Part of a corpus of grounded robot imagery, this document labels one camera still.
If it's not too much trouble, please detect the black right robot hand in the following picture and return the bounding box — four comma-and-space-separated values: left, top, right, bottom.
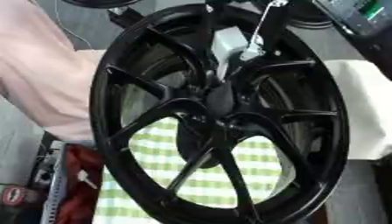
196, 0, 294, 117

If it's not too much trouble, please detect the black spoked wheel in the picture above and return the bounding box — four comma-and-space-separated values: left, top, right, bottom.
88, 3, 353, 224

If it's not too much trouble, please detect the white pin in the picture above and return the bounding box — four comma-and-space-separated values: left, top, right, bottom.
74, 170, 100, 190

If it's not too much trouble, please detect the black round tyre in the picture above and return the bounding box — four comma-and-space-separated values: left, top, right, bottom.
61, 0, 144, 9
284, 0, 336, 30

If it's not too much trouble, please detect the white fabric cover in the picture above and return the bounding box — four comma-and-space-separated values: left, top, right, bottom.
323, 59, 392, 161

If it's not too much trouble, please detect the person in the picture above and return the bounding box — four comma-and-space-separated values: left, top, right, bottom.
0, 0, 108, 143

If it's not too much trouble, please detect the red and white round sticker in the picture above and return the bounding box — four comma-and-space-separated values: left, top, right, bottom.
0, 185, 28, 207

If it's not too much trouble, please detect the thin white cable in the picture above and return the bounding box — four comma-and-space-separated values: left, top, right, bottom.
52, 0, 95, 50

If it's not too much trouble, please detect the perforated grey metal rail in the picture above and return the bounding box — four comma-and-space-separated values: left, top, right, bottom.
39, 142, 69, 224

